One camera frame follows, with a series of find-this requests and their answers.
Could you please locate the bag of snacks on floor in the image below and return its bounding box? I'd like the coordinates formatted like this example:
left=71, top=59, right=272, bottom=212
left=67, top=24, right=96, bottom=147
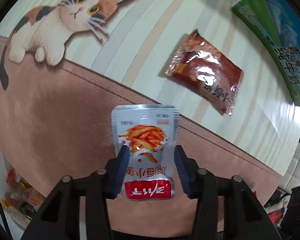
left=0, top=162, right=45, bottom=230

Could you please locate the brown red snack packet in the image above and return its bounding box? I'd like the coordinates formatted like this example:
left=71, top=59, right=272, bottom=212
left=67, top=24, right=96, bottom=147
left=165, top=29, right=244, bottom=116

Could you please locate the blue milk cardboard box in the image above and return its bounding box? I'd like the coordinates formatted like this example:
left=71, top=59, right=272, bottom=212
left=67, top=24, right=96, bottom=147
left=231, top=0, right=300, bottom=106

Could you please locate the silver spicy fish packet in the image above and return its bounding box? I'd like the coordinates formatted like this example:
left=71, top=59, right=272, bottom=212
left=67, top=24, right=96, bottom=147
left=111, top=104, right=179, bottom=201

